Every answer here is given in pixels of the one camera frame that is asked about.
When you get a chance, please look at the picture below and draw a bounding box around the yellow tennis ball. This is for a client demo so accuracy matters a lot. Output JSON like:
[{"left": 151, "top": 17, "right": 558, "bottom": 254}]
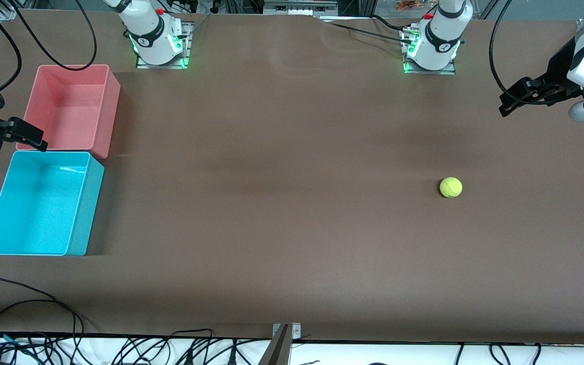
[{"left": 440, "top": 177, "right": 463, "bottom": 198}]

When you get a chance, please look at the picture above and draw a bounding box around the pink plastic bin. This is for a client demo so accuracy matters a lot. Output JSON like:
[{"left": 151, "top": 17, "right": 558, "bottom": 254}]
[{"left": 16, "top": 64, "right": 121, "bottom": 159}]

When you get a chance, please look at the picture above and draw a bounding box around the blue plastic bin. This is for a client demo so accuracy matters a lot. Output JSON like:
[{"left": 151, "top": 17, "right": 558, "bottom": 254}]
[{"left": 0, "top": 151, "right": 105, "bottom": 257}]

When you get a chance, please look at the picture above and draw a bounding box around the clear box with orange parts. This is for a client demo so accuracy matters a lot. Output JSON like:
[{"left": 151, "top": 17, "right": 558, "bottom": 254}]
[{"left": 395, "top": 0, "right": 432, "bottom": 12}]

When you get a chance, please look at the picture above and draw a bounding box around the grey metal box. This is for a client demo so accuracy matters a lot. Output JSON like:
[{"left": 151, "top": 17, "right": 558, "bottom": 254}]
[{"left": 263, "top": 0, "right": 338, "bottom": 16}]

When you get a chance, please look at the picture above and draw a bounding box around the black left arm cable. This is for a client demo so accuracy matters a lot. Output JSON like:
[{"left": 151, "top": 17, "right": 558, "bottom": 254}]
[{"left": 489, "top": 0, "right": 584, "bottom": 106}]

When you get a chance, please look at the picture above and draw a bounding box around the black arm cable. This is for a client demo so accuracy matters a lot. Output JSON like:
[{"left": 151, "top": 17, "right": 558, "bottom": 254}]
[
  {"left": 489, "top": 0, "right": 584, "bottom": 106},
  {"left": 0, "top": 0, "right": 97, "bottom": 111}
]

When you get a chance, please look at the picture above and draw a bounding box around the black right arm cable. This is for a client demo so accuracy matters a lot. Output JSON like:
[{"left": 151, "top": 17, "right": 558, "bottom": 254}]
[{"left": 0, "top": 0, "right": 97, "bottom": 111}]

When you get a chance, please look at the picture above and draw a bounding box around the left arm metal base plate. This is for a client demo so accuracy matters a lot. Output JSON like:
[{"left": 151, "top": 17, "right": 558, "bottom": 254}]
[{"left": 401, "top": 25, "right": 456, "bottom": 75}]

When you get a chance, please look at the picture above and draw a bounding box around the aluminium frame extrusion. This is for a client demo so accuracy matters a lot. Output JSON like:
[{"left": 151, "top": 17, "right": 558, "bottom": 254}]
[{"left": 0, "top": 0, "right": 37, "bottom": 22}]

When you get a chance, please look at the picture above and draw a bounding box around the black base power cable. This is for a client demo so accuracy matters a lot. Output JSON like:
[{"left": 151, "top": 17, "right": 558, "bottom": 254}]
[{"left": 317, "top": 14, "right": 417, "bottom": 46}]

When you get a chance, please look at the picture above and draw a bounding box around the short black table cable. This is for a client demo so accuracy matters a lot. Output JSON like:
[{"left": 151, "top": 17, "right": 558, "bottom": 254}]
[{"left": 0, "top": 299, "right": 86, "bottom": 335}]

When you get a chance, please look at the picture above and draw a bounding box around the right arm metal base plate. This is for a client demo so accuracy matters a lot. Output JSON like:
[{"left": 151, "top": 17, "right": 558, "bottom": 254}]
[{"left": 136, "top": 21, "right": 194, "bottom": 69}]

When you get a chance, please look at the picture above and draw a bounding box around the black looped hanging cable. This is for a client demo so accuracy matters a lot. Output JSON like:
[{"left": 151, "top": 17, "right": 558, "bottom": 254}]
[{"left": 490, "top": 344, "right": 512, "bottom": 365}]

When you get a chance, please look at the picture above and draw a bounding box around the metal table bracket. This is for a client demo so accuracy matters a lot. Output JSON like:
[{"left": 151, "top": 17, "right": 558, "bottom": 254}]
[{"left": 272, "top": 323, "right": 302, "bottom": 339}]

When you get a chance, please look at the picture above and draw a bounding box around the dark camera mount bar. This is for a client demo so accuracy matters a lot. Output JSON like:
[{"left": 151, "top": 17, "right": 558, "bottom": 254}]
[{"left": 258, "top": 324, "right": 293, "bottom": 365}]

